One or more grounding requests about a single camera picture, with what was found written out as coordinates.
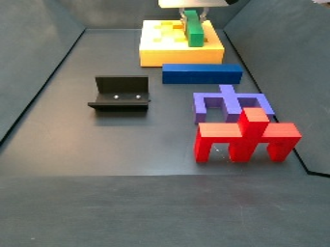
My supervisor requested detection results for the yellow slotted board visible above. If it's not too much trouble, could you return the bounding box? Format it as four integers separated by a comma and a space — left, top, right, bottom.
139, 20, 224, 67

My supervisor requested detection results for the red branched block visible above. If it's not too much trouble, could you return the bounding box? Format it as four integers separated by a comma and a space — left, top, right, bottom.
194, 108, 302, 163

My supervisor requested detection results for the blue bar block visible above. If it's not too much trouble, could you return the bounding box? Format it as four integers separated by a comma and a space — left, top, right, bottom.
163, 64, 243, 84

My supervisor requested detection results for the black angled holder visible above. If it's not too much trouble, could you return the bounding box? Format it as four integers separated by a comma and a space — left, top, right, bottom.
88, 75, 149, 111

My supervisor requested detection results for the green bar block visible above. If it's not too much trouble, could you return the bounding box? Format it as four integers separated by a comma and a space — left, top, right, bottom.
184, 10, 204, 47

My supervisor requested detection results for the purple branched block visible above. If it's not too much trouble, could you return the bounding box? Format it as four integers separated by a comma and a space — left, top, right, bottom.
194, 85, 275, 124

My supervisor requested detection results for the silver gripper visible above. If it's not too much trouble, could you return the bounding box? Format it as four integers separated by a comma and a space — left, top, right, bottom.
159, 0, 230, 30

